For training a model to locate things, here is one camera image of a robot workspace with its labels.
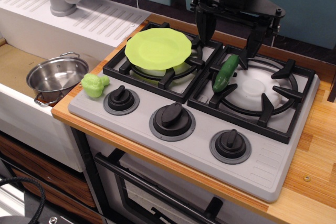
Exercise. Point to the black left burner grate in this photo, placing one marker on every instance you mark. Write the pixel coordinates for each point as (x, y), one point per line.
(176, 83)

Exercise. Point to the black middle stove knob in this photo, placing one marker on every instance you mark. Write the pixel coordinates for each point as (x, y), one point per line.
(172, 123)

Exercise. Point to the wooden drawer front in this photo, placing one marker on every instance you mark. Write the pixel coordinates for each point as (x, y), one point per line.
(65, 188)

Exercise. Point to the light green toy cauliflower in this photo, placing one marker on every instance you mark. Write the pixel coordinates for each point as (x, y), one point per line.
(94, 85)

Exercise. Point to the black right stove knob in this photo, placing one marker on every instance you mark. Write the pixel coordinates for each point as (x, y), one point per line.
(230, 147)

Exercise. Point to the small steel pot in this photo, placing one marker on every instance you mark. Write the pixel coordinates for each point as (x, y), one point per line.
(52, 79)

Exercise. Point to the black left stove knob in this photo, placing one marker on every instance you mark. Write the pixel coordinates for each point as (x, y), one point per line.
(121, 101)

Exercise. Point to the light green plastic plate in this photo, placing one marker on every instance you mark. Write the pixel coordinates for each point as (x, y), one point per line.
(158, 49)

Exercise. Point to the black stove knob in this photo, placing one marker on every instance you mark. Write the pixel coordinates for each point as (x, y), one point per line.
(172, 123)
(230, 147)
(121, 101)

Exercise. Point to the black oven door handle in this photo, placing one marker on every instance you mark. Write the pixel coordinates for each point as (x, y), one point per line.
(112, 164)

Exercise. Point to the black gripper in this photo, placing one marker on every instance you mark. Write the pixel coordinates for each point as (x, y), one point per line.
(247, 12)

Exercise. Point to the dark green toy pickle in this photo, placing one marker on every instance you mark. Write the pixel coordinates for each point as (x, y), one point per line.
(226, 73)

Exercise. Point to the grey toy stove top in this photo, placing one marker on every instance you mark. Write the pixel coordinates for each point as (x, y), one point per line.
(262, 174)

